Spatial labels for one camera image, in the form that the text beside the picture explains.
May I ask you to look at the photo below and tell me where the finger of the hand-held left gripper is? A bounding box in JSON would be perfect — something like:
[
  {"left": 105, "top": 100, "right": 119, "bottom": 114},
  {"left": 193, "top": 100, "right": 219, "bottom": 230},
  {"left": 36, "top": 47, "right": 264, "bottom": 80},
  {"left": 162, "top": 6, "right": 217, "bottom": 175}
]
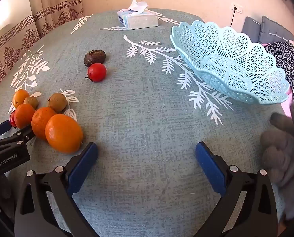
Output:
[
  {"left": 0, "top": 120, "right": 12, "bottom": 142},
  {"left": 0, "top": 125, "right": 36, "bottom": 151}
]

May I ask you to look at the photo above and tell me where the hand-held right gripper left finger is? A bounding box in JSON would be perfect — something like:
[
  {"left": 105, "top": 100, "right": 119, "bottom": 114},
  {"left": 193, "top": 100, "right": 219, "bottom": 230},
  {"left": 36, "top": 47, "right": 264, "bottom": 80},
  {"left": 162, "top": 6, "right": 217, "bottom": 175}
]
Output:
[{"left": 14, "top": 142, "right": 99, "bottom": 237}]

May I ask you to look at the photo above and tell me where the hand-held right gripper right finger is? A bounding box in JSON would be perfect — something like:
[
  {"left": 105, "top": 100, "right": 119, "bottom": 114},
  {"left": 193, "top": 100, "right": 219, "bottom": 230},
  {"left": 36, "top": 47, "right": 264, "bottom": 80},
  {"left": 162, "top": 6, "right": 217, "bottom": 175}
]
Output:
[{"left": 195, "top": 141, "right": 278, "bottom": 237}]

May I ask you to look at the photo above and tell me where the red tomato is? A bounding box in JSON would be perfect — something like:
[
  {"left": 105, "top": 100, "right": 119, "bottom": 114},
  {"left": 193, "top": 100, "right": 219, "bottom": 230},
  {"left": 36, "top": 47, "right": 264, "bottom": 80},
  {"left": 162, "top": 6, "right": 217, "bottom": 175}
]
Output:
[
  {"left": 9, "top": 110, "right": 17, "bottom": 128},
  {"left": 86, "top": 63, "right": 107, "bottom": 83}
]

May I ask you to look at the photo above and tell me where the orange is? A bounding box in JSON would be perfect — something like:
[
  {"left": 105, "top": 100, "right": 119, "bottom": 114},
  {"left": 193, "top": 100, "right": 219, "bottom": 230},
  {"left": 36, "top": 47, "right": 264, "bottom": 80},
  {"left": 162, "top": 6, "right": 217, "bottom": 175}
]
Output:
[
  {"left": 31, "top": 107, "right": 57, "bottom": 141},
  {"left": 45, "top": 114, "right": 84, "bottom": 154},
  {"left": 12, "top": 89, "right": 30, "bottom": 108},
  {"left": 14, "top": 104, "right": 36, "bottom": 129}
]

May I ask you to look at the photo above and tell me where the brown kiwi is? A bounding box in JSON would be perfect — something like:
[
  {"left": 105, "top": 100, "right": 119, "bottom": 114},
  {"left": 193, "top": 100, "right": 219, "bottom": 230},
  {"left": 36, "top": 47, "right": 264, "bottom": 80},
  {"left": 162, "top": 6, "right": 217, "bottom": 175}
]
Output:
[
  {"left": 23, "top": 96, "right": 39, "bottom": 109},
  {"left": 47, "top": 92, "right": 68, "bottom": 113}
]

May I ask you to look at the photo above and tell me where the light blue plastic lattice basket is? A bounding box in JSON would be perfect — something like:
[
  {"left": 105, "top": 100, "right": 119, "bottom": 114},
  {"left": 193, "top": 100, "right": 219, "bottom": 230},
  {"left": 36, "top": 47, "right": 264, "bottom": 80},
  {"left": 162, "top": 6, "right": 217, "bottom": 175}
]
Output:
[{"left": 170, "top": 20, "right": 290, "bottom": 104}]

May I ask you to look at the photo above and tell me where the person's left hand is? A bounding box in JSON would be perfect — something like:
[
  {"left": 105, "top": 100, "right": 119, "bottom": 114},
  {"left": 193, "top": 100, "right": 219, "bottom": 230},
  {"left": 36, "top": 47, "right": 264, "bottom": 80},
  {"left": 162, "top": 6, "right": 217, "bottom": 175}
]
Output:
[{"left": 0, "top": 171, "right": 17, "bottom": 201}]

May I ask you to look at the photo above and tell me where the person's right hand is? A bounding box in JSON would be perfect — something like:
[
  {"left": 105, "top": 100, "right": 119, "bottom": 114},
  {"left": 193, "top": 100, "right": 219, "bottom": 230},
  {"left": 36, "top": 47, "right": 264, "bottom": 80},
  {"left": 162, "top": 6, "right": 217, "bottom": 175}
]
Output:
[{"left": 260, "top": 102, "right": 294, "bottom": 228}]

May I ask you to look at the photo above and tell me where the teal leaf-print tablecloth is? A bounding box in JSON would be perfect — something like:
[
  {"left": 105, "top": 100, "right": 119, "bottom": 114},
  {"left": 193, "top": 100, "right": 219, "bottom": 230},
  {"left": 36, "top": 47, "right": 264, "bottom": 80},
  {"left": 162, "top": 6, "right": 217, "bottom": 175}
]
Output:
[{"left": 0, "top": 8, "right": 293, "bottom": 237}]

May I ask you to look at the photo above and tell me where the beige patterned curtain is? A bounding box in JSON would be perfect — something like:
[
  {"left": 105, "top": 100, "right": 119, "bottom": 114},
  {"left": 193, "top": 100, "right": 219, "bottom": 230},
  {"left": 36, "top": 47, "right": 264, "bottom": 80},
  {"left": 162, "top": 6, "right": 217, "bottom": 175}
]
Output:
[{"left": 0, "top": 0, "right": 85, "bottom": 99}]

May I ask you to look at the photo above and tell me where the leopard print cloth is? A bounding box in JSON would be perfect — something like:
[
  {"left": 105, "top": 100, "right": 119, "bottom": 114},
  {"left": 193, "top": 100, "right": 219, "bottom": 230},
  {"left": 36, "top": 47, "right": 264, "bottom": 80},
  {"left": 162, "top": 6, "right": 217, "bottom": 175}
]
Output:
[{"left": 263, "top": 41, "right": 294, "bottom": 104}]

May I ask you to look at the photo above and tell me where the blue and white tissue box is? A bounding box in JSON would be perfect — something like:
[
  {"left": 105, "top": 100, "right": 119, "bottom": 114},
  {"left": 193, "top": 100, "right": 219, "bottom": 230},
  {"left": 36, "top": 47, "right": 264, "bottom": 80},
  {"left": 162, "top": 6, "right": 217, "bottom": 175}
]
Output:
[{"left": 117, "top": 0, "right": 159, "bottom": 30}]

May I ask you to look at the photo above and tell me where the white wall socket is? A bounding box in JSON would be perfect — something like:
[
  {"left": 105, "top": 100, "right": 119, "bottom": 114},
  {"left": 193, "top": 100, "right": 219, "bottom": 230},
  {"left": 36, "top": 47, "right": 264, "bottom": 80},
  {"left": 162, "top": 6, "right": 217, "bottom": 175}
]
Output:
[{"left": 230, "top": 3, "right": 243, "bottom": 14}]

